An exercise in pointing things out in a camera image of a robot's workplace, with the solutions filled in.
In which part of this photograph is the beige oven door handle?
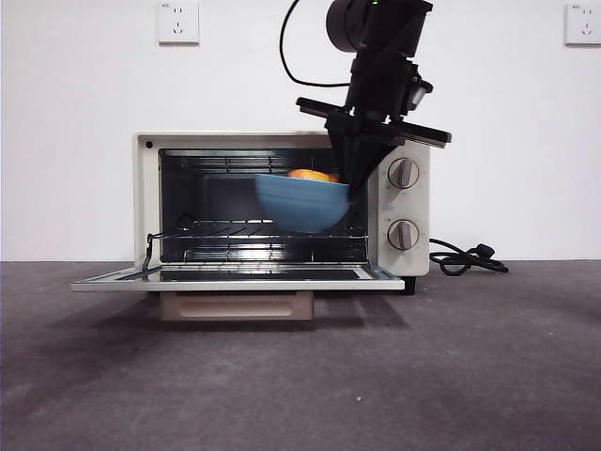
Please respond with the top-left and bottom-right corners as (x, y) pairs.
(158, 291), (316, 323)

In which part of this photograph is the glass oven door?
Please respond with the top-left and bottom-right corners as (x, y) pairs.
(69, 262), (406, 293)

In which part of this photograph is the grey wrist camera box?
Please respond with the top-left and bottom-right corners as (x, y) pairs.
(404, 63), (433, 113)

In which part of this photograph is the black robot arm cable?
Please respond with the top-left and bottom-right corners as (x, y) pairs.
(280, 0), (351, 88)

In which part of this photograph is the round oven timer knob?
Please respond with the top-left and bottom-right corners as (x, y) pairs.
(386, 218), (421, 252)

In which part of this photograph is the round oven temperature knob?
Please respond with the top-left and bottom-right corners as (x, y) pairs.
(386, 158), (422, 192)

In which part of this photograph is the red yellow apple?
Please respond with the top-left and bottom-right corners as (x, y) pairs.
(286, 168), (341, 184)

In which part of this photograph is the blue ribbed bowl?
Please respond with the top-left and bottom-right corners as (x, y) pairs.
(254, 173), (352, 236)

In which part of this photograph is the white toaster oven body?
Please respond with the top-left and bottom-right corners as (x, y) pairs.
(133, 131), (431, 279)

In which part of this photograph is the black oven power cable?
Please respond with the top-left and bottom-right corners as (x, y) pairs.
(427, 238), (509, 277)

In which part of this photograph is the white wall socket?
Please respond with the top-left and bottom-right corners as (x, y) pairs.
(564, 2), (601, 47)
(157, 0), (201, 47)

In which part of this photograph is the metal wire oven rack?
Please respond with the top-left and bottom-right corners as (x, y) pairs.
(152, 219), (370, 246)

